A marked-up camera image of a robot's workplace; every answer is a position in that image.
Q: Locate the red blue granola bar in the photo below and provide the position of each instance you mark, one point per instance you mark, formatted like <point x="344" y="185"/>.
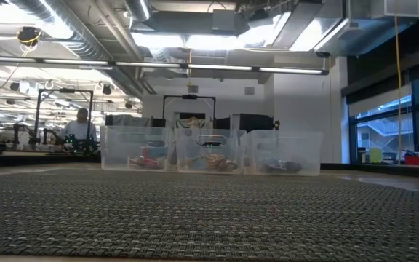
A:
<point x="147" y="162"/>

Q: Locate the clear plastic bin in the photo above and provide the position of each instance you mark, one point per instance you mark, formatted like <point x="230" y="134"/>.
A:
<point x="209" y="143"/>
<point x="136" y="145"/>
<point x="286" y="145"/>

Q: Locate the black equipment box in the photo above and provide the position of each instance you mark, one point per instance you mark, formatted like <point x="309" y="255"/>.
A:
<point x="249" y="122"/>

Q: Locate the long ceiling light bar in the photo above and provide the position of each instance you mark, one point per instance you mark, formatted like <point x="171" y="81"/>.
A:
<point x="216" y="67"/>

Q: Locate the grey woven table mat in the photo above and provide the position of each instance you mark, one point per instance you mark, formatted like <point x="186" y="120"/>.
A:
<point x="209" y="218"/>

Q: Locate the person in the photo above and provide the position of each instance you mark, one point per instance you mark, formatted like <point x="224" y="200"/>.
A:
<point x="80" y="129"/>

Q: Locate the green cup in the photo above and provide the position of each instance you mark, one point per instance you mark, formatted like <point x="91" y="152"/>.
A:
<point x="375" y="155"/>

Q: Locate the silver ventilation duct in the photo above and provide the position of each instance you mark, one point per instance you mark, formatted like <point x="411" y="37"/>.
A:
<point x="138" y="9"/>

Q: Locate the black ceiling camera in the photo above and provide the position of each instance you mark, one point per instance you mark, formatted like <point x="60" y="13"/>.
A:
<point x="28" y="35"/>

